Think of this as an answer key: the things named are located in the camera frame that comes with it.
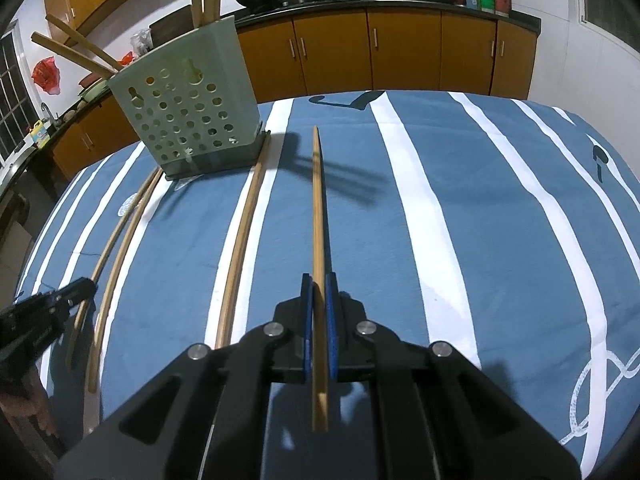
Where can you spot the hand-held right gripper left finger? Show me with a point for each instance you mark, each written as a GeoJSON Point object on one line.
{"type": "Point", "coordinates": [235, 360]}

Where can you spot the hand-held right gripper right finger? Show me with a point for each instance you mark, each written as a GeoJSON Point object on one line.
{"type": "Point", "coordinates": [400, 360]}

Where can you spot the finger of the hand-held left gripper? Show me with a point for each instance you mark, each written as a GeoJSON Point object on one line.
{"type": "Point", "coordinates": [75, 294]}

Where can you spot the green perforated utensil holder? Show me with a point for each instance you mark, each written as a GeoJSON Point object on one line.
{"type": "Point", "coordinates": [225, 50]}

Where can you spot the person's left hand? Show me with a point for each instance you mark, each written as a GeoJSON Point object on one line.
{"type": "Point", "coordinates": [27, 407]}

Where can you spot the dish soap bottle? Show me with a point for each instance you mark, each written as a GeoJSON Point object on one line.
{"type": "Point", "coordinates": [39, 135]}

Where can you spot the metal faucet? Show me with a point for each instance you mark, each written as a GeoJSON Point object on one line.
{"type": "Point", "coordinates": [46, 112]}

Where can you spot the stacked bowls on counter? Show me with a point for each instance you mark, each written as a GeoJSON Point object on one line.
{"type": "Point", "coordinates": [95, 91]}

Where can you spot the small barred window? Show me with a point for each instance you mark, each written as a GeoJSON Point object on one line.
{"type": "Point", "coordinates": [11, 95]}

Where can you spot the red basin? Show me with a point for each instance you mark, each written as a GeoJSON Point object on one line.
{"type": "Point", "coordinates": [90, 79]}

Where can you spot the hanging red plastic bag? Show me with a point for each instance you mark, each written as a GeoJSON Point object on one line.
{"type": "Point", "coordinates": [46, 75]}

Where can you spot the small red plastic bag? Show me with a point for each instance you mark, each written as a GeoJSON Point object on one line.
{"type": "Point", "coordinates": [127, 58]}

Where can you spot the clear plastic bag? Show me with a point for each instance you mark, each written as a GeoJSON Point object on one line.
{"type": "Point", "coordinates": [141, 41]}

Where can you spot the dark cutting board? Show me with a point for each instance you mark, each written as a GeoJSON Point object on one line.
{"type": "Point", "coordinates": [170, 25]}

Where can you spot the wooden base cabinets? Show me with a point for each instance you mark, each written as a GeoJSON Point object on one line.
{"type": "Point", "coordinates": [405, 50]}

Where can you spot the black kitchen countertop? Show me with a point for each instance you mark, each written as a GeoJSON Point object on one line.
{"type": "Point", "coordinates": [400, 1]}

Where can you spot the gas stove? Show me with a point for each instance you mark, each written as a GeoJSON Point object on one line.
{"type": "Point", "coordinates": [300, 1]}

